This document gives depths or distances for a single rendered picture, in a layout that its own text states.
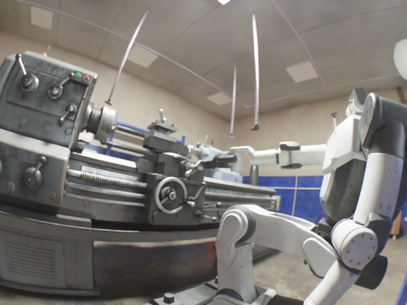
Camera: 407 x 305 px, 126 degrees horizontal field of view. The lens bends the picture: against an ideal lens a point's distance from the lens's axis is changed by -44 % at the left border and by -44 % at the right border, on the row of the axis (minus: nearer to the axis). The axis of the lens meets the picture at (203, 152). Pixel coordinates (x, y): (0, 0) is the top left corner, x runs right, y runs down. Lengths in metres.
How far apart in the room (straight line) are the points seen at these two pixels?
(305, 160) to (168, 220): 0.80
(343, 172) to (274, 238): 0.31
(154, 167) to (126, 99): 3.77
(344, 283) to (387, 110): 0.36
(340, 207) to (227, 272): 0.49
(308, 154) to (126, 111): 4.35
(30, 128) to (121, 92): 3.92
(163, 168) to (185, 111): 4.64
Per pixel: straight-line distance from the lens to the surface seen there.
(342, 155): 0.53
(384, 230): 0.41
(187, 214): 1.20
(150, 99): 5.10
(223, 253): 0.73
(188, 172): 1.05
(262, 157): 0.86
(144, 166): 1.16
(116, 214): 1.17
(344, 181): 0.54
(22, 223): 1.00
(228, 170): 1.85
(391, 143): 0.43
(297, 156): 0.83
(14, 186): 0.98
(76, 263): 1.16
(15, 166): 0.97
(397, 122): 0.45
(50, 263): 1.16
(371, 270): 0.64
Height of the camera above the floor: 0.74
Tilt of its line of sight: 12 degrees up
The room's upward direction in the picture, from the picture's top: 7 degrees clockwise
